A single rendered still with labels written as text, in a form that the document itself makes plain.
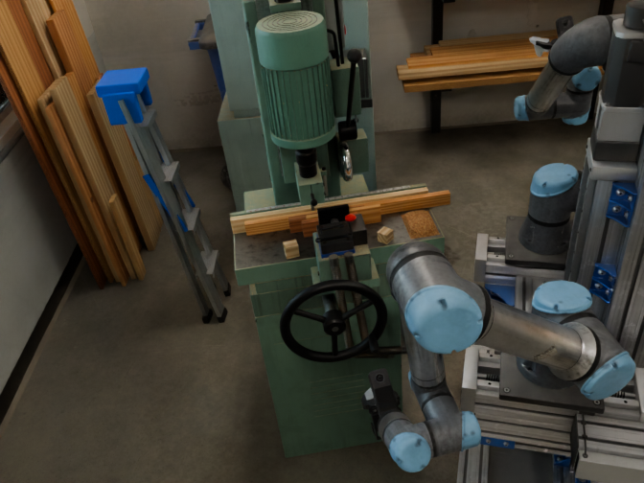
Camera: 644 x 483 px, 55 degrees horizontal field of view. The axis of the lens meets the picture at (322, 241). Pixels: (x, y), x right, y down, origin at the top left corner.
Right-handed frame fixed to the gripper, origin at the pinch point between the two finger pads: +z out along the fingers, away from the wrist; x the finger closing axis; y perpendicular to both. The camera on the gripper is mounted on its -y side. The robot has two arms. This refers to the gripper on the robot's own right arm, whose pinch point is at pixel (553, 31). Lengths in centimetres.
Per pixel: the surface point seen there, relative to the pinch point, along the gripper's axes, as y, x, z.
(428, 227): 25, -52, -60
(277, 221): 18, -95, -54
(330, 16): -28, -69, -23
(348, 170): 11, -72, -43
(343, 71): -15, -68, -32
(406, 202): 23, -57, -48
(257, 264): 20, -101, -69
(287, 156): 2, -88, -44
